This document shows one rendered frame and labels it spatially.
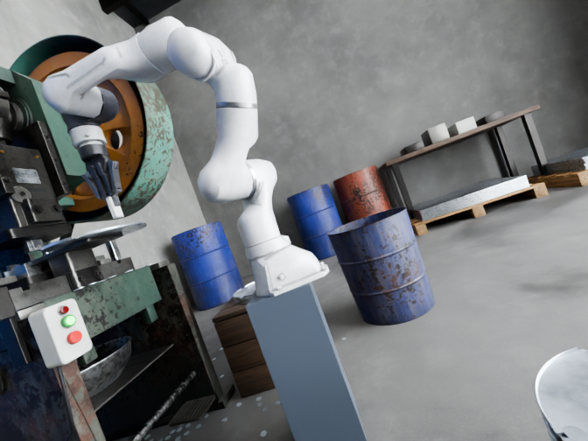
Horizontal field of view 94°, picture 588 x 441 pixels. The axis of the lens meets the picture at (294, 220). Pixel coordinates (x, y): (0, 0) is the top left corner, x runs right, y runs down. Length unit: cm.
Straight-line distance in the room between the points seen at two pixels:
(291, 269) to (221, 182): 29
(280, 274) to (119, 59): 69
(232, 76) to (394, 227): 91
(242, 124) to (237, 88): 8
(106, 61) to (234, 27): 419
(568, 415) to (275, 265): 58
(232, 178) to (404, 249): 88
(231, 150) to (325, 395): 69
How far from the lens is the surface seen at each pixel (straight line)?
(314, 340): 79
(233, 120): 76
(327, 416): 89
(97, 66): 94
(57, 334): 85
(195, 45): 77
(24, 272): 122
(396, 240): 133
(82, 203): 162
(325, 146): 413
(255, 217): 76
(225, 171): 74
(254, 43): 483
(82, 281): 113
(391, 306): 139
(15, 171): 128
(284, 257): 76
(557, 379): 65
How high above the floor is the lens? 63
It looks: 1 degrees down
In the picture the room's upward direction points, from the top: 20 degrees counter-clockwise
